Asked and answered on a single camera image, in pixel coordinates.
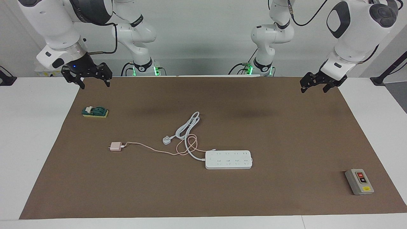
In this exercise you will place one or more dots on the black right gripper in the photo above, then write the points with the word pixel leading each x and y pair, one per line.
pixel 82 66

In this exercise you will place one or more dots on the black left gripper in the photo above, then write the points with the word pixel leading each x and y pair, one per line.
pixel 327 82

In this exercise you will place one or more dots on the pink charger block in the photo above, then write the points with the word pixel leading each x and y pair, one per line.
pixel 116 146

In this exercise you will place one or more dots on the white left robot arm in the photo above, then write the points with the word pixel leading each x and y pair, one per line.
pixel 349 38

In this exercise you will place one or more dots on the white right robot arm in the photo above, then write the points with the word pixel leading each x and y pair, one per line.
pixel 47 25

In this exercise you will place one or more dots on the white three-pin plug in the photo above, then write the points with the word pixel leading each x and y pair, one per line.
pixel 166 140

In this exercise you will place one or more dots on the white power strip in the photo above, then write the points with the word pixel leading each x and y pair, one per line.
pixel 229 165

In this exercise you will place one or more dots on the white cardboard box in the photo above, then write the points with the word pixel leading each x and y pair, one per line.
pixel 47 73

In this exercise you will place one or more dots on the black clamp stand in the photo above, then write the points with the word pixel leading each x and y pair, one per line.
pixel 6 80
pixel 378 80

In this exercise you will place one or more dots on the brown table mat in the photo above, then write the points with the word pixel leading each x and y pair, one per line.
pixel 222 197

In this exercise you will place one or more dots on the green knife switch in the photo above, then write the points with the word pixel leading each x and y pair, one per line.
pixel 95 112

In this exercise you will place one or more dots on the grey on-off switch box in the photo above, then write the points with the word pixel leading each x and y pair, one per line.
pixel 359 183

